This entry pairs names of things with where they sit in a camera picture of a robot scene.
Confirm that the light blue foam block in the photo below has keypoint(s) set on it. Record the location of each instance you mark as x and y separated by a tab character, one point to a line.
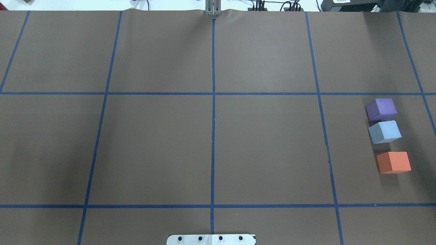
384	132

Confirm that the purple foam block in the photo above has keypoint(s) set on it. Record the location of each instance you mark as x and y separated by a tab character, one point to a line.
381	109

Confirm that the orange foam block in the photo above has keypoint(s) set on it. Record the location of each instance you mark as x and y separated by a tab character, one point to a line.
393	162

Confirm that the black device top right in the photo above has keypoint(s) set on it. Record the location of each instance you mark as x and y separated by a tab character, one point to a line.
411	6

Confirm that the aluminium frame post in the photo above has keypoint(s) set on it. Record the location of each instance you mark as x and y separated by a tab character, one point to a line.
213	8

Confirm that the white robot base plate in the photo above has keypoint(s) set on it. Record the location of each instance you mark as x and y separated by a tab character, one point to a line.
212	239

